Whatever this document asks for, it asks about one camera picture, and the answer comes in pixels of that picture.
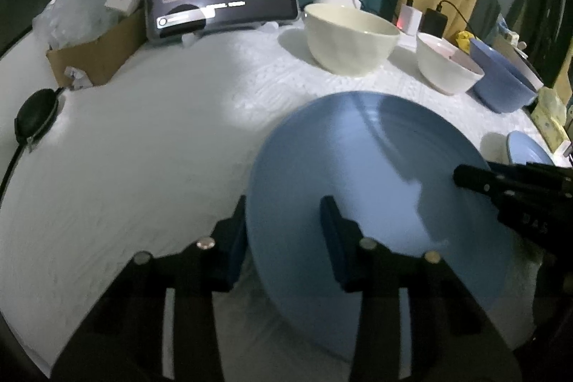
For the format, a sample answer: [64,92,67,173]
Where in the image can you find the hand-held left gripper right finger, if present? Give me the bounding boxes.
[320,195,522,382]

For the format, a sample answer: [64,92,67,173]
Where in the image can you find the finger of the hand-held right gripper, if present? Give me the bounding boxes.
[453,164,573,202]
[487,161,573,187]

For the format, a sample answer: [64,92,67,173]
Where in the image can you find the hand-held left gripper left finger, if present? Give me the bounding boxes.
[51,194,249,382]

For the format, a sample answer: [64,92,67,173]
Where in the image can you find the dark blue bowl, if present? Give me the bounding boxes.
[468,38,538,114]

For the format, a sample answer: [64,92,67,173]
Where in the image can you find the large light blue plate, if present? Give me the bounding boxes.
[246,91,515,362]

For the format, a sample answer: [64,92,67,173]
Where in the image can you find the white bowl with pink inside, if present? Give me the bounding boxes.
[416,32,485,96]

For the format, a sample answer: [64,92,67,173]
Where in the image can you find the small blue plate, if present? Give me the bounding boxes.
[507,130,555,166]

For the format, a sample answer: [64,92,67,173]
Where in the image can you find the yellow tissue packet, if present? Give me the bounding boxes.
[530,89,569,150]

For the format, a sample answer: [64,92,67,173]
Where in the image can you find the yellow wipes packet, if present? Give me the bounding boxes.
[454,30,475,52]

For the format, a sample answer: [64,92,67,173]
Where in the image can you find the white power strip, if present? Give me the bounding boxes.
[394,30,419,49]

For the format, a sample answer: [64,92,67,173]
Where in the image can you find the black charger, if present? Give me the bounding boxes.
[418,8,449,39]

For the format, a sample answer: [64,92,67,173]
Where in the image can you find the dark grey chair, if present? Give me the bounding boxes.
[468,0,502,43]

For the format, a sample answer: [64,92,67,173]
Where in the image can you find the white charger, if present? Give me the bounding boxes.
[398,4,422,34]

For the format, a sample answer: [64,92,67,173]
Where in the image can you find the cream bowl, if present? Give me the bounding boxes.
[303,3,400,77]

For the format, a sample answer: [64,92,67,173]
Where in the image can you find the cardboard box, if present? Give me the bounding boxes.
[46,8,146,90]

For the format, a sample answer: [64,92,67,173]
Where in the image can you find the crumpled white paper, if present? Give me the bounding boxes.
[65,66,93,90]

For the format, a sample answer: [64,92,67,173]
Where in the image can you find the clear plastic bag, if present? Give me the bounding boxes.
[32,0,124,52]

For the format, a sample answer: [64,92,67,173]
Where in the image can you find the black round device with cable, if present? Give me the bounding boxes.
[0,88,61,197]

